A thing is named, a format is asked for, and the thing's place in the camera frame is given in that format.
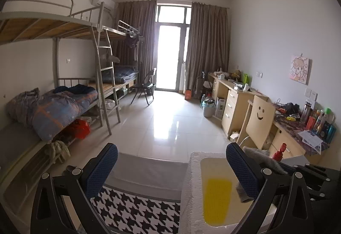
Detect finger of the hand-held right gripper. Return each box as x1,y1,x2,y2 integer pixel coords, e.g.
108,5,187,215
306,183,331,200
284,164,333,182

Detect glass balcony door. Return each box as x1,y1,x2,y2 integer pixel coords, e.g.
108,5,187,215
156,4,192,92

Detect black bag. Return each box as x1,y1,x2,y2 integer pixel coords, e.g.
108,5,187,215
284,103,301,114

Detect wooden desk patterned cover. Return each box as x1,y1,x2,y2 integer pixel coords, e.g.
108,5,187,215
269,106,331,162

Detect dark metal rack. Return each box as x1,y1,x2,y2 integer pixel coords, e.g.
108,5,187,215
196,72,214,98

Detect grey metal bunk bed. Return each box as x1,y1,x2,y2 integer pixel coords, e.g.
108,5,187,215
0,0,120,197
98,20,144,98

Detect grey fuzzy cloth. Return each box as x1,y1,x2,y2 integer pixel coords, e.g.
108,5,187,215
237,146,289,202

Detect printed paper sheets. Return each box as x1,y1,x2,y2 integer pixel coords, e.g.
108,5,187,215
297,130,324,148

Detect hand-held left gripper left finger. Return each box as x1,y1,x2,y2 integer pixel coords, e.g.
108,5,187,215
30,143,118,234

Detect dark hanging clothes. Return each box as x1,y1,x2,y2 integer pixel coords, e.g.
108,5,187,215
124,27,143,49

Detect white carton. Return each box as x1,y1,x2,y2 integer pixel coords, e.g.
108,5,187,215
215,97,227,120

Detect white air conditioner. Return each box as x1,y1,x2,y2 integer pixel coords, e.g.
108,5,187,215
92,0,116,10

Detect red plastic bag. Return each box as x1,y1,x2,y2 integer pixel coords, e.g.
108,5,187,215
70,119,91,140

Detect houndstooth tablecloth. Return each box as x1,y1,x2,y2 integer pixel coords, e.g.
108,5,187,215
61,153,189,234

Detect white foam box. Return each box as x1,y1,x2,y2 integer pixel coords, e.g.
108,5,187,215
181,151,277,234

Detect grey bucket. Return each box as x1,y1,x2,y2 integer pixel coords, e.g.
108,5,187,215
202,99,216,118

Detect white spray bottle red nozzle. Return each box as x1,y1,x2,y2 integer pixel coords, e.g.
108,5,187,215
272,143,287,162

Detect clear water bottle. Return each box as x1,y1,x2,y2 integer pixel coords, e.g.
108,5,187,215
301,99,312,123

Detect wooden desk with drawers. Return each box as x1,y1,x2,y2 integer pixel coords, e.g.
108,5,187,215
208,72,268,139

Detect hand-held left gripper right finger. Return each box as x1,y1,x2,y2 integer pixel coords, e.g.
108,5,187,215
226,143,315,234

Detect black folding chair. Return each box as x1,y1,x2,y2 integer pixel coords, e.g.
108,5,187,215
130,68,157,106

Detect yellow cloth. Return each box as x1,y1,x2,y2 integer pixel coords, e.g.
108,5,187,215
202,178,232,224

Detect folded dark blue quilt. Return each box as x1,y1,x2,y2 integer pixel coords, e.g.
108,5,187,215
113,65,139,84

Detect dark blue bottles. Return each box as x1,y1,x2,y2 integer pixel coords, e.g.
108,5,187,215
322,123,337,142

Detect brown curtain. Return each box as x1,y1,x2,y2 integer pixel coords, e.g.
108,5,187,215
185,2,230,91
114,0,157,91

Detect beige crumpled cloth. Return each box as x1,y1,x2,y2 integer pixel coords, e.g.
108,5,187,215
45,140,71,164

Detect pink wall poster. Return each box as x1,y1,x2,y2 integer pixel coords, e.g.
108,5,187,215
289,55,312,85

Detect blue plaid quilt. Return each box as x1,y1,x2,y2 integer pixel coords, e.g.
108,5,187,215
7,84,98,142

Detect green cap bottle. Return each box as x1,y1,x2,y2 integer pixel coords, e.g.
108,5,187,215
318,108,335,133

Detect wooden chair smiley face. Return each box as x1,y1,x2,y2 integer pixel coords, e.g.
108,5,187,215
237,95,277,150

